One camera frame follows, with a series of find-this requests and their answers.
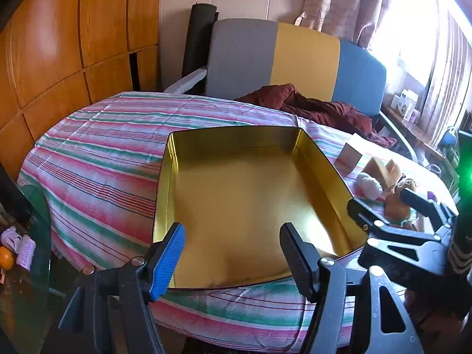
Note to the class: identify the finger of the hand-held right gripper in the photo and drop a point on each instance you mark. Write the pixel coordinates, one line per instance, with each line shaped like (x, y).
(416, 199)
(363, 214)

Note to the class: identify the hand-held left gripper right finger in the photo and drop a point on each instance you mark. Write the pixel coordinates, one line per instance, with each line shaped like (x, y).
(295, 258)

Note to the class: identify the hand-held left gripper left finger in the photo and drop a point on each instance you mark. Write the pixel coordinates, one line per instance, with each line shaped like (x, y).
(169, 261)

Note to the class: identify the white round pastry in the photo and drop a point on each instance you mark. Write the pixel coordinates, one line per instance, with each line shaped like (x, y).
(368, 186)

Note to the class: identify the small yellow cake piece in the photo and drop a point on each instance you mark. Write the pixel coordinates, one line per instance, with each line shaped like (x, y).
(394, 172)

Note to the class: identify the large yellow cake piece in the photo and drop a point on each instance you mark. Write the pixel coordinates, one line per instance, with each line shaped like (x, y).
(376, 169)

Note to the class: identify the small beige carton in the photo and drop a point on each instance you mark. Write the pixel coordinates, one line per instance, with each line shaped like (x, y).
(350, 153)

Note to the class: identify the gold tin box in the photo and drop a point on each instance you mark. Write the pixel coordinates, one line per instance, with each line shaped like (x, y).
(239, 191)

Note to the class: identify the blue round container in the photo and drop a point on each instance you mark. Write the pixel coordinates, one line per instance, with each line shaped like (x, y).
(448, 136)

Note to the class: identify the wooden desk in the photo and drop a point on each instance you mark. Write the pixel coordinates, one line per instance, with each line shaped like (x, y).
(413, 129)

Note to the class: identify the pale purple box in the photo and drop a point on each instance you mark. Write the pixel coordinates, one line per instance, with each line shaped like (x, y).
(415, 115)

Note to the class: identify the white box blue label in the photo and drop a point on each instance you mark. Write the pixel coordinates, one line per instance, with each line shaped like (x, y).
(408, 102)

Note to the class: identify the striped pink curtain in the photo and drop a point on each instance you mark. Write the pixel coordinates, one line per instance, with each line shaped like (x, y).
(446, 81)

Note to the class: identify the small white box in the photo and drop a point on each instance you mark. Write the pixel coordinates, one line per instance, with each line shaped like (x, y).
(396, 101)

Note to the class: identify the maroon jacket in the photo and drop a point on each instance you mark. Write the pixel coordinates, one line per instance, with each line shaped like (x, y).
(324, 112)

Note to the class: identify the striped tablecloth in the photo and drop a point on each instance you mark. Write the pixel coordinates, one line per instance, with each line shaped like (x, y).
(103, 162)

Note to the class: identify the green glass side table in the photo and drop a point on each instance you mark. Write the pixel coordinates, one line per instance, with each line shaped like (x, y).
(33, 228)

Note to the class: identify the lilac ribbed pouch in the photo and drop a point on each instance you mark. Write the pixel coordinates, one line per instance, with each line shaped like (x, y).
(25, 252)

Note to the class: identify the lilac cloth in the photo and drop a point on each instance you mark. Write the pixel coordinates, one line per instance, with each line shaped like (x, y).
(11, 238)

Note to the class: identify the orange fruit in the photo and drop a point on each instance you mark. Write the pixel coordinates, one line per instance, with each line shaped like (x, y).
(5, 258)

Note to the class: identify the grey yellow blue chair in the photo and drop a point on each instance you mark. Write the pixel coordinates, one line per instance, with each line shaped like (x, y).
(239, 55)

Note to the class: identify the patterned pink curtain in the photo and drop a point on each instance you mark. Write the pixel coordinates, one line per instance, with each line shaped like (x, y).
(339, 0)

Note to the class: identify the black rolled mat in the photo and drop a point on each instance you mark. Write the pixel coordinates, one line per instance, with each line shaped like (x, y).
(197, 37)

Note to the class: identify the wooden wardrobe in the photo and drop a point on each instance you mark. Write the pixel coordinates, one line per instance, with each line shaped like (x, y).
(55, 44)

